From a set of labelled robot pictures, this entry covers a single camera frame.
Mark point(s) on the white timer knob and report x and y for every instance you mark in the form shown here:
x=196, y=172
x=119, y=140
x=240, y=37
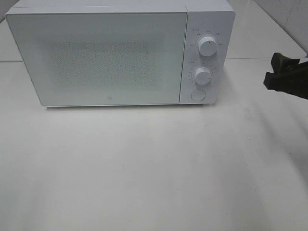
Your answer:
x=202, y=76

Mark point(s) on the upper white power knob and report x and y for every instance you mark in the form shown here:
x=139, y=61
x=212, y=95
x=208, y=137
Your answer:
x=207, y=45

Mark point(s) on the white microwave door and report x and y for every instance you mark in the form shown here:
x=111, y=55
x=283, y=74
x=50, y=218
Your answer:
x=102, y=59

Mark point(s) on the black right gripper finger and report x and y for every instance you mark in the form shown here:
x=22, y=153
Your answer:
x=293, y=83
x=281, y=62

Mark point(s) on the round door release button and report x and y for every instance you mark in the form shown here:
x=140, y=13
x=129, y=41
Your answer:
x=198, y=95

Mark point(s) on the white microwave oven body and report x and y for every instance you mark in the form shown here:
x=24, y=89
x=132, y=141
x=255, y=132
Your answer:
x=204, y=17

